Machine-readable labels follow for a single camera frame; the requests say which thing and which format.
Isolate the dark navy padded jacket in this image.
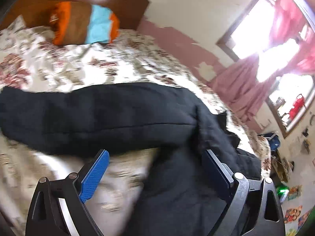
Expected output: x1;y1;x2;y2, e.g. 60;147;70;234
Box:
1;83;261;235

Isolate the pink right curtain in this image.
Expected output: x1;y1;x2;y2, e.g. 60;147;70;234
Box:
257;0;314;87

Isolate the red garment outside window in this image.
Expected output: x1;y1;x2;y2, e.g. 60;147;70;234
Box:
289;94;305;120

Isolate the orange brown blue pillow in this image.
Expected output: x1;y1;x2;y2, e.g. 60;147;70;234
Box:
49;1;120;46

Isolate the wooden side desk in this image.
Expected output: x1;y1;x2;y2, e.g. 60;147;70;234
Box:
270;150;294;185

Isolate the colourful cartoon wall sticker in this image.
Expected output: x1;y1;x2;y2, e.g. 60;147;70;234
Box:
287;185;302;201

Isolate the pink curtain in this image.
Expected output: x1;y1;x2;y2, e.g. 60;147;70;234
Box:
209;54;259;123
257;0;314;87

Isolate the floral white bed cover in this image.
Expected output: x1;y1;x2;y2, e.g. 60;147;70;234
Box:
0;14;273;236

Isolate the brown wooden window frame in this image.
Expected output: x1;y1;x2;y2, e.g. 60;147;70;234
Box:
217;0;314;137

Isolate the pink left curtain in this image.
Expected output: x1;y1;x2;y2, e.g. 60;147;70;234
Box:
209;54;259;123

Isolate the blue backpack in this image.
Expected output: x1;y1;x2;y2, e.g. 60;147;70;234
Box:
261;132;281;151

